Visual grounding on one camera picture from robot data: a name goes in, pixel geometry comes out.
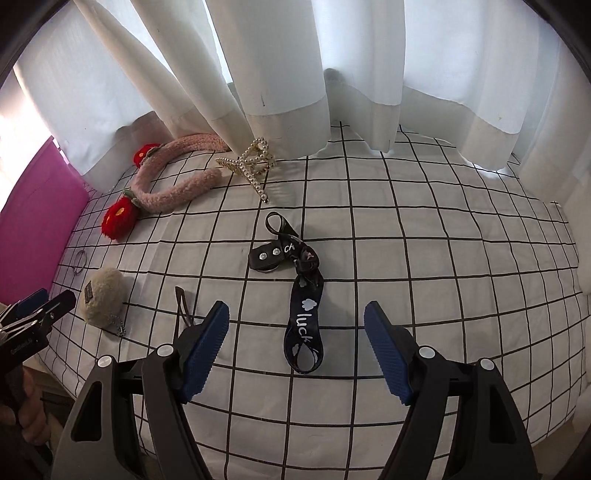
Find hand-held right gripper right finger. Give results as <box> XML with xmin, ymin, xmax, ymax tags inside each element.
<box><xmin>364</xmin><ymin>301</ymin><xmax>539</xmax><ymax>480</ymax></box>

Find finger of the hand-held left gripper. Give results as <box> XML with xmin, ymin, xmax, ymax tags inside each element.
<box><xmin>0</xmin><ymin>291</ymin><xmax>77</xmax><ymax>335</ymax></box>
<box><xmin>0</xmin><ymin>288</ymin><xmax>49</xmax><ymax>324</ymax></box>

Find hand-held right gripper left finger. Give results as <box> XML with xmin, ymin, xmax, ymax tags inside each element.
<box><xmin>55</xmin><ymin>301</ymin><xmax>230</xmax><ymax>480</ymax></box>

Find person's left hand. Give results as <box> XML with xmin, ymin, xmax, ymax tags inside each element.
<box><xmin>0</xmin><ymin>369</ymin><xmax>51</xmax><ymax>446</ymax></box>

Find pink pillow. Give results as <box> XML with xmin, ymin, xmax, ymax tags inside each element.
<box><xmin>0</xmin><ymin>136</ymin><xmax>91</xmax><ymax>306</ymax></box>

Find white black checked bed sheet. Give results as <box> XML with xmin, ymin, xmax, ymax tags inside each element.
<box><xmin>44</xmin><ymin>121</ymin><xmax>591</xmax><ymax>480</ymax></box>

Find pink fuzzy headband red flowers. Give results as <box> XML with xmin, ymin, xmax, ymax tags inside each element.
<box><xmin>102</xmin><ymin>131</ymin><xmax>230</xmax><ymax>242</ymax></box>

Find pearl hair claw clip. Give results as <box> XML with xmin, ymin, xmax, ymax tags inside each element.
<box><xmin>214</xmin><ymin>136</ymin><xmax>277</xmax><ymax>205</ymax></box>

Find white curtain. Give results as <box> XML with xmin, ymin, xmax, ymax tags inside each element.
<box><xmin>13</xmin><ymin>0</ymin><xmax>579</xmax><ymax>177</ymax></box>

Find beige fluffy pompom keychain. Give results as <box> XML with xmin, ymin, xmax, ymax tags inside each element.
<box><xmin>76</xmin><ymin>267</ymin><xmax>128</xmax><ymax>339</ymax></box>

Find black printed lanyard strap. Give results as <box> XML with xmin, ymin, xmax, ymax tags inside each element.
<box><xmin>248</xmin><ymin>211</ymin><xmax>327</xmax><ymax>374</ymax></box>

